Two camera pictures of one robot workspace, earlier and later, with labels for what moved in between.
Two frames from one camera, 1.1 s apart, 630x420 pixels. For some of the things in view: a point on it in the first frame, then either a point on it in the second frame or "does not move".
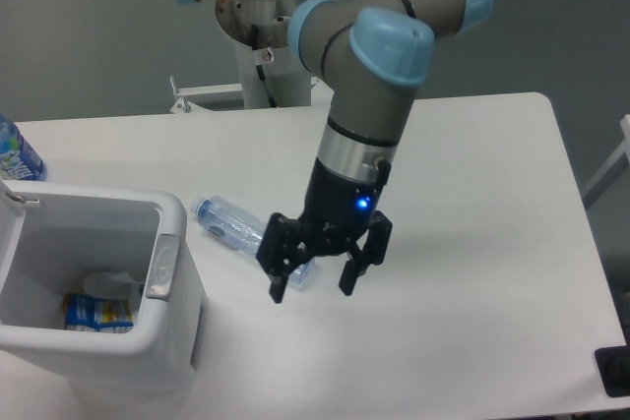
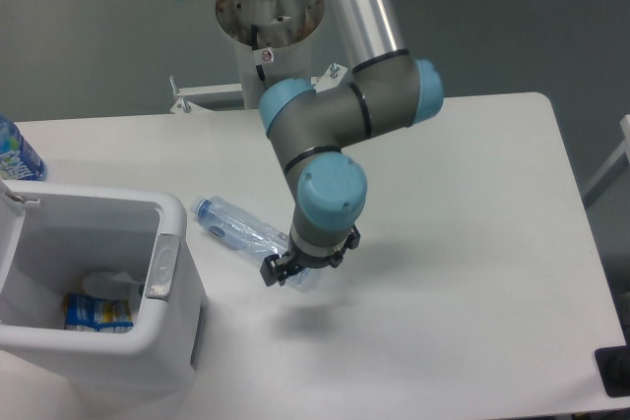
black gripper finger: (372, 253) to (352, 243)
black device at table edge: (613, 367) does not move
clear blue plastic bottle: (241, 229) does not move
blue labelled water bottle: (18, 158) does not move
